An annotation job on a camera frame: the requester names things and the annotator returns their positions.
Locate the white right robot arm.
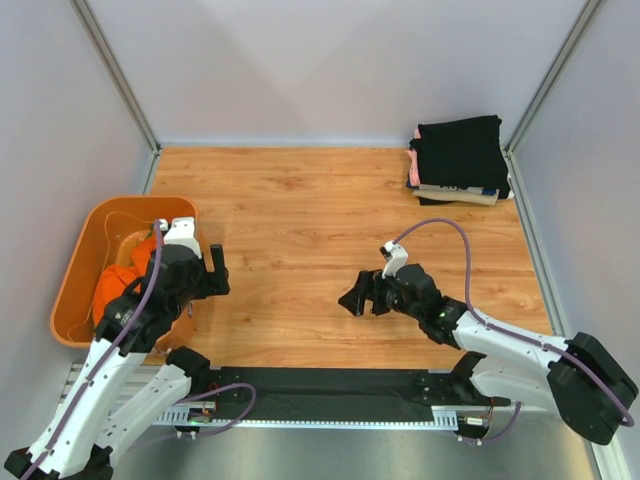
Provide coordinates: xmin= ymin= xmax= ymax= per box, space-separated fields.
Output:
xmin=338 ymin=264 xmax=639 ymax=445

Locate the white printed folded t-shirt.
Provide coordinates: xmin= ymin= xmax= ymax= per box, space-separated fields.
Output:
xmin=424 ymin=185 xmax=499 ymax=196

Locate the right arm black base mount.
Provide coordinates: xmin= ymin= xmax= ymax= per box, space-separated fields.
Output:
xmin=414 ymin=352 xmax=511 ymax=407

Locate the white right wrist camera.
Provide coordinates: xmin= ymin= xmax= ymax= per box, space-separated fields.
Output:
xmin=380 ymin=241 xmax=409 ymax=278

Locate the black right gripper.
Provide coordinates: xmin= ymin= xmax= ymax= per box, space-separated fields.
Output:
xmin=338 ymin=267 xmax=423 ymax=323

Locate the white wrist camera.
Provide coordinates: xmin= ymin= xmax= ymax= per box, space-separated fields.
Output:
xmin=380 ymin=241 xmax=409 ymax=278
xmin=164 ymin=216 xmax=202 ymax=259

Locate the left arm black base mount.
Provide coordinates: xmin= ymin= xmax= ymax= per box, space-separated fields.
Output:
xmin=165 ymin=346 xmax=218 ymax=401

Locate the black t-shirt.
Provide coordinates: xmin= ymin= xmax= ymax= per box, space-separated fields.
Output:
xmin=407 ymin=115 xmax=511 ymax=190
xmin=412 ymin=185 xmax=514 ymax=206

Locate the black folded t-shirt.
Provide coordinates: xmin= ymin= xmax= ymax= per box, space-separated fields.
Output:
xmin=412 ymin=185 xmax=514 ymax=206

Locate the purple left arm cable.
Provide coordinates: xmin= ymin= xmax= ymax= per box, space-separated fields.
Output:
xmin=19 ymin=218 xmax=258 ymax=480

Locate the right aluminium frame post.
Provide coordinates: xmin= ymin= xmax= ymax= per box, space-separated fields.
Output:
xmin=503 ymin=0 xmax=606 ymax=371

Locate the slotted grey cable duct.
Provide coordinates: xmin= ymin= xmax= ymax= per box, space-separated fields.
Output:
xmin=154 ymin=403 xmax=494 ymax=430

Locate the beige folded t-shirt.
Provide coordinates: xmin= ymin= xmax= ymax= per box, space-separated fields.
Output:
xmin=413 ymin=189 xmax=500 ymax=206

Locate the aluminium frame post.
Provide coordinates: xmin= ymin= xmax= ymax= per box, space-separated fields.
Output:
xmin=503 ymin=0 xmax=606 ymax=371
xmin=69 ymin=0 xmax=162 ymax=194

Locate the orange t-shirt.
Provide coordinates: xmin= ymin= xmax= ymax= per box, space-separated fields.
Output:
xmin=92 ymin=234 xmax=156 ymax=327

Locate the aluminium front rail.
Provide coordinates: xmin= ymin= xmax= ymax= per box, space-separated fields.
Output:
xmin=62 ymin=356 xmax=557 ymax=424

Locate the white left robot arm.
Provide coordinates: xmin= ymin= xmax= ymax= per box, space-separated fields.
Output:
xmin=4 ymin=243 xmax=230 ymax=479

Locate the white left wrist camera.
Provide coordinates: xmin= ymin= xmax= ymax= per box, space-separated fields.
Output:
xmin=164 ymin=216 xmax=202 ymax=259

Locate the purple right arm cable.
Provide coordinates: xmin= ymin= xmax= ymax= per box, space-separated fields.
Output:
xmin=382 ymin=218 xmax=635 ymax=445

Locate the pink folded t-shirt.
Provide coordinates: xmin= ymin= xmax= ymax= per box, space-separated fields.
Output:
xmin=406 ymin=128 xmax=421 ymax=187

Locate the black cloth strip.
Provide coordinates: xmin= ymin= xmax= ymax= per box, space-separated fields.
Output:
xmin=214 ymin=367 xmax=427 ymax=416

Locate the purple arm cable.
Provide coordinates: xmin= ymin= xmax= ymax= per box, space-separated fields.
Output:
xmin=19 ymin=218 xmax=258 ymax=480
xmin=382 ymin=218 xmax=635 ymax=445

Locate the orange plastic basket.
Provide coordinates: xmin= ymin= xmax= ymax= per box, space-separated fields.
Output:
xmin=50 ymin=195 xmax=199 ymax=349

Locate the left aluminium frame post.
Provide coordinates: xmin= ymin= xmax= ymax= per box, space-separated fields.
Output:
xmin=69 ymin=0 xmax=162 ymax=194

